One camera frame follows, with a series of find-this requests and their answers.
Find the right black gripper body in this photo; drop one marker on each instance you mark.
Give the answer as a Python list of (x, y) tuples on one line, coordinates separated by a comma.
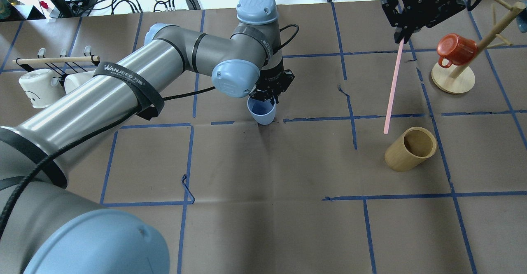
[(428, 2)]

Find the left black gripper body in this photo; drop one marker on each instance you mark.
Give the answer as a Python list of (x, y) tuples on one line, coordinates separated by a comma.
[(273, 80)]

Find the light blue plastic cup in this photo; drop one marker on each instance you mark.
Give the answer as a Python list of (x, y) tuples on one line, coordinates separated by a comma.
[(263, 112)]

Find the pink chopstick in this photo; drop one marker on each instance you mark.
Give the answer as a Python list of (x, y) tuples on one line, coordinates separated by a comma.
[(393, 86)]

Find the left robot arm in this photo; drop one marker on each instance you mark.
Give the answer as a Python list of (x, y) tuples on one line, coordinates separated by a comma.
[(46, 229)]

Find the orange mug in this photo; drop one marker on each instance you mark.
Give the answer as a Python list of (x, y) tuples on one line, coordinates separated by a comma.
[(454, 49)]

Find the wooden mug tree stand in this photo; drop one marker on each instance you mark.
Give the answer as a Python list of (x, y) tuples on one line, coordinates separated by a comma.
[(452, 73)]

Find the bamboo cylinder holder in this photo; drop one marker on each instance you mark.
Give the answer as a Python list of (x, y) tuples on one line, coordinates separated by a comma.
[(413, 147)]

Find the white plain mug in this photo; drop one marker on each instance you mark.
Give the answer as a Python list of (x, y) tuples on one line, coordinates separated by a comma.
[(73, 81)]

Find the white smiley face mug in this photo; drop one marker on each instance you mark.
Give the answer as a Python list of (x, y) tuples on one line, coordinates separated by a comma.
[(42, 87)]

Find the black wire mug rack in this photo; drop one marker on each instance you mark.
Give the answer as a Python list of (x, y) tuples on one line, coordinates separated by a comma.
[(60, 66)]

